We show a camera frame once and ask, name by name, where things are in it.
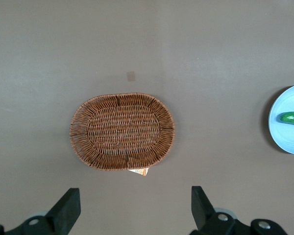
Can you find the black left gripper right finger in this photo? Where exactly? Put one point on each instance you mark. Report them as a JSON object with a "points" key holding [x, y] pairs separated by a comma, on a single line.
{"points": [[203, 213]]}

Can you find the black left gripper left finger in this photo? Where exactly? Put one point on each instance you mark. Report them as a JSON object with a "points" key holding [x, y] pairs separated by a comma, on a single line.
{"points": [[63, 215]]}

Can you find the orange paper tag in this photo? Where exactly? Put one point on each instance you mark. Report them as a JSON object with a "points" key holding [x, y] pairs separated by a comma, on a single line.
{"points": [[140, 171]]}

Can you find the brown oval wicker basket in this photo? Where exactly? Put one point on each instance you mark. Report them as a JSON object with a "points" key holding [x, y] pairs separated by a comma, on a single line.
{"points": [[122, 132]]}

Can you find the light blue round plate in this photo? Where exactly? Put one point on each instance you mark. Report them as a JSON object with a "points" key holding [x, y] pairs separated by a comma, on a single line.
{"points": [[284, 139]]}

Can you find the green cucumber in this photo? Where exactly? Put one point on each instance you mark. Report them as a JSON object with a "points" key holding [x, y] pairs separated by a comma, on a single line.
{"points": [[292, 118]]}

